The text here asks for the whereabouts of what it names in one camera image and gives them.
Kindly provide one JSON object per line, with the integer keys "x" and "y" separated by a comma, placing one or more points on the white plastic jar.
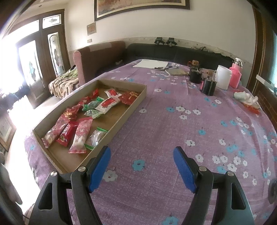
{"x": 223, "y": 77}

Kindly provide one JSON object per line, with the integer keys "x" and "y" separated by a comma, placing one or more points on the clear yellow pastry packet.
{"x": 94, "y": 139}

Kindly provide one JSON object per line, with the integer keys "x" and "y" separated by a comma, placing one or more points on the green clear candy packet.
{"x": 93, "y": 113}

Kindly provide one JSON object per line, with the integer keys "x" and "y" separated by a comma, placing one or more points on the black canister front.
{"x": 208, "y": 85}

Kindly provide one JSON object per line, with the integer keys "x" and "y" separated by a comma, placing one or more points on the red green-logo snack packet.
{"x": 67, "y": 133}

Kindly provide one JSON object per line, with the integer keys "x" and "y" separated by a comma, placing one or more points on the pink white snack packet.
{"x": 80, "y": 137}
{"x": 55, "y": 131}

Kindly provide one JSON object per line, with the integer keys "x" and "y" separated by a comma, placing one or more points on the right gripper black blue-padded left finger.
{"x": 52, "y": 206}

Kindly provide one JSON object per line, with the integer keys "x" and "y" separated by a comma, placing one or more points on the white red snack packet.
{"x": 107, "y": 104}

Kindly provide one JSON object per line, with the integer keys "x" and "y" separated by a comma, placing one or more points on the red snack in tray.
{"x": 113, "y": 93}

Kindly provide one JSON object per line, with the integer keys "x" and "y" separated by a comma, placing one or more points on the green white snack packet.
{"x": 93, "y": 104}

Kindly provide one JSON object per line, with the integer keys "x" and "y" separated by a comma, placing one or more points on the brown armchair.
{"x": 91, "y": 61}

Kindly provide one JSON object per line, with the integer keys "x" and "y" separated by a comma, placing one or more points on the black canister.
{"x": 195, "y": 75}
{"x": 208, "y": 85}

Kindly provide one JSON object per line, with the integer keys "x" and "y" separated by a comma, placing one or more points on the brown cardboard tray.
{"x": 112, "y": 121}

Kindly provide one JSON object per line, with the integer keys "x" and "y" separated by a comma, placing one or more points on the purple floral tablecloth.
{"x": 142, "y": 184}

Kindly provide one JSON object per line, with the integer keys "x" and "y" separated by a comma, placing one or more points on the patterned blanket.
{"x": 64, "y": 84}

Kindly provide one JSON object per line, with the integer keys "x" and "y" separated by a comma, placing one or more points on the grey notebook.
{"x": 176, "y": 72}

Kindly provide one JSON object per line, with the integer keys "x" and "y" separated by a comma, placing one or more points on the framed painting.
{"x": 106, "y": 8}

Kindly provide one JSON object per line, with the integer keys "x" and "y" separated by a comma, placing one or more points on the small wall plaque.
{"x": 91, "y": 28}

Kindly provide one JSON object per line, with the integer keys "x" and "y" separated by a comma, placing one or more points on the red cartoon snack packet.
{"x": 71, "y": 112}

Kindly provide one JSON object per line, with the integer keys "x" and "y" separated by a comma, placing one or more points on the pink knitted-sleeve bottle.
{"x": 236, "y": 69}

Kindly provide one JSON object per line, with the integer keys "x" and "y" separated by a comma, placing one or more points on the red shiny wrapper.
{"x": 252, "y": 108}

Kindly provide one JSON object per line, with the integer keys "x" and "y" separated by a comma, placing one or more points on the black canister rear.
{"x": 195, "y": 75}

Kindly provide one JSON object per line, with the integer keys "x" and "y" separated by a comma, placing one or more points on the wooden glass door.
{"x": 42, "y": 52}

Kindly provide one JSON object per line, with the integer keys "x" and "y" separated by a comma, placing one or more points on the dark red gold snack bag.
{"x": 128, "y": 97}

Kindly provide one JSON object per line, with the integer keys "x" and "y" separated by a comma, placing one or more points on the white paper sheet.
{"x": 152, "y": 64}

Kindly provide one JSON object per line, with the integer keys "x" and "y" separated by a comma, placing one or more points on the black sofa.
{"x": 179, "y": 55}

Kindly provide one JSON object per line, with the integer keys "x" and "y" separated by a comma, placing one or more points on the white crumpled cloth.
{"x": 247, "y": 98}

